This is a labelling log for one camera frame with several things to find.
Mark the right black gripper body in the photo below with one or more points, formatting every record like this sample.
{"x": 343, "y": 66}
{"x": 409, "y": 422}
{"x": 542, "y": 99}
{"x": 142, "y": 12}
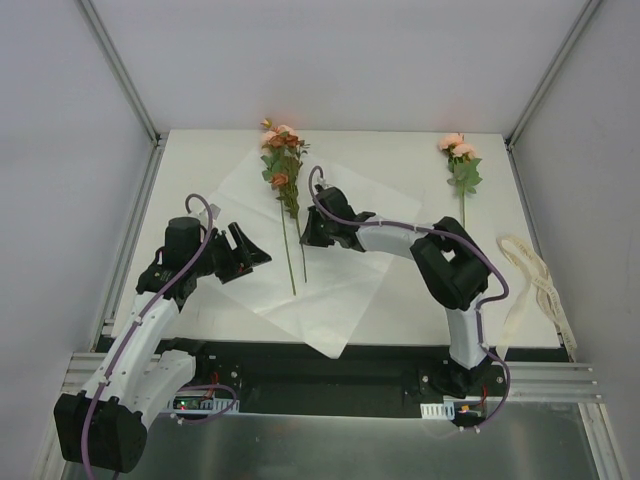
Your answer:
{"x": 323, "y": 225}

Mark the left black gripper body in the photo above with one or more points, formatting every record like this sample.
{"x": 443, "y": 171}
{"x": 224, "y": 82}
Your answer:
{"x": 230, "y": 257}

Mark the translucent white wrapping paper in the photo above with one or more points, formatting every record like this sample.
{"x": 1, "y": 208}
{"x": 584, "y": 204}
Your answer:
{"x": 323, "y": 297}

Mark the pink rose stem with leaves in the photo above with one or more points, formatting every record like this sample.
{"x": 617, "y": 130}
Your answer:
{"x": 287, "y": 240}

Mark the orange brown flower bunch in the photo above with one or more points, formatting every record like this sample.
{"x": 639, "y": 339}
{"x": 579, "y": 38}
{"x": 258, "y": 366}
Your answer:
{"x": 292, "y": 200}

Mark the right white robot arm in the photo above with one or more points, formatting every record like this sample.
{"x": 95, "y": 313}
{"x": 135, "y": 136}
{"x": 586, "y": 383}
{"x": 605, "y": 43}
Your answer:
{"x": 454, "y": 276}

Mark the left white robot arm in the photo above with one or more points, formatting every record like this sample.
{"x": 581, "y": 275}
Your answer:
{"x": 106, "y": 424}

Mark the cream printed ribbon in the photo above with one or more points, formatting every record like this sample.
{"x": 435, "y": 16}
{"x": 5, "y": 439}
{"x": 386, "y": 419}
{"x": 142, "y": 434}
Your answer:
{"x": 537, "y": 279}

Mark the left aluminium frame post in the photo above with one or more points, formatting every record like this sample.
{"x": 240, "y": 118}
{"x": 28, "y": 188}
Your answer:
{"x": 116, "y": 65}

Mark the aluminium frame post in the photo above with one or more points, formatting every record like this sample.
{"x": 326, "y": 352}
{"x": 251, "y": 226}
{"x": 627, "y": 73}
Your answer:
{"x": 582, "y": 21}
{"x": 116, "y": 65}

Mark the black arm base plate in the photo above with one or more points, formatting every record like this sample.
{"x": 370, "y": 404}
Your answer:
{"x": 366, "y": 381}

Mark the left white cable duct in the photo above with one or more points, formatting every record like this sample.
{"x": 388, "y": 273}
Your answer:
{"x": 198, "y": 405}

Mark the white cable duct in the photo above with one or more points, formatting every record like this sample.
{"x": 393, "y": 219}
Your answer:
{"x": 438, "y": 411}
{"x": 198, "y": 405}

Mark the right white cable duct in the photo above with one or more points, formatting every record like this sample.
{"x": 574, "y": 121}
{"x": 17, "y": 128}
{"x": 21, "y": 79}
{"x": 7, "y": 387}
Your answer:
{"x": 438, "y": 411}

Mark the aluminium front rail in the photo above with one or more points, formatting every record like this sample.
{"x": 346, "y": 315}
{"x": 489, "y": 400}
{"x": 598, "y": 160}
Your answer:
{"x": 554, "y": 382}

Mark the right aluminium frame post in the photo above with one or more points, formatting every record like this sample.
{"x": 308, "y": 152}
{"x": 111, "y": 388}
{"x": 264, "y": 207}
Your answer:
{"x": 582, "y": 21}

